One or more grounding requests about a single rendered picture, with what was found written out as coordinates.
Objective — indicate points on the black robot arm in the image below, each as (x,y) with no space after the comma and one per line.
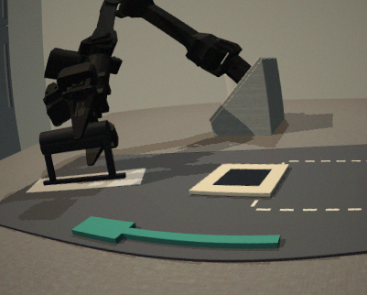
(204,50)

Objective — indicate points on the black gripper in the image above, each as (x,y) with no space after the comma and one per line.
(87,100)

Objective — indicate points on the cream square tile with black centre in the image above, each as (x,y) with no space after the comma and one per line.
(242,180)

